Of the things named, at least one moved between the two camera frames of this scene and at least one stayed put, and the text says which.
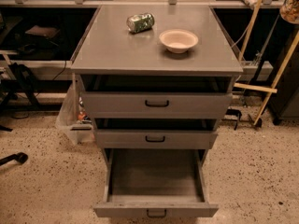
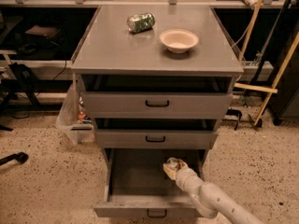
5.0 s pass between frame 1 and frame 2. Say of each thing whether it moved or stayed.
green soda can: stayed
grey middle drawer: stayed
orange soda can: moved
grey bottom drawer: stayed
